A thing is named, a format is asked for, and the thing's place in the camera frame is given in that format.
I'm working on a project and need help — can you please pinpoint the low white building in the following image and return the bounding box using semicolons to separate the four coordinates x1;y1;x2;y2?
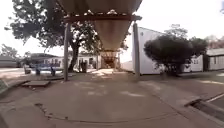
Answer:
28;52;102;71

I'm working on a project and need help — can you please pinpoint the covered walkway roof with posts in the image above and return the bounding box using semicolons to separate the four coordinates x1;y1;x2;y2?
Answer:
54;0;144;82

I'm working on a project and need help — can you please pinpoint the plain white building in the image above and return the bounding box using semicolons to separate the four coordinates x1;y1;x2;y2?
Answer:
119;26;204;76

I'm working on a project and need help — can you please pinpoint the tan concrete path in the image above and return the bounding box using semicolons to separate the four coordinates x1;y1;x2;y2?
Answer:
0;68;224;128

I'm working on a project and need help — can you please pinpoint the dark bushy tree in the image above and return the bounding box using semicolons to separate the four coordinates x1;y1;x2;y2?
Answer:
143;33;209;77

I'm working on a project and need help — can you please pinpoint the blue bench set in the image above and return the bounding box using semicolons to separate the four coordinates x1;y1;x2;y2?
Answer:
23;63;64;77

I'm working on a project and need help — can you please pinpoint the flat concrete slab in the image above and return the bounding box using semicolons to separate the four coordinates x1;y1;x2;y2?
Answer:
21;79;51;89

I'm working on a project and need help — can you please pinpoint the large spreading tree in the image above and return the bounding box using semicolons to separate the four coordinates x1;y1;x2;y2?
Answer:
4;0;104;73

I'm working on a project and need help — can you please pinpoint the grey building with windows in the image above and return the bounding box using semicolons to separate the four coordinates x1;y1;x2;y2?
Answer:
203;48;224;72

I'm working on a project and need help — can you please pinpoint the small tree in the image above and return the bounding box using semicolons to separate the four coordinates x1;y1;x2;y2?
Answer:
0;43;19;60

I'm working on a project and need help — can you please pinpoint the open concrete drain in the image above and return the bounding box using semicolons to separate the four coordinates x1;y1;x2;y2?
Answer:
184;93;224;123

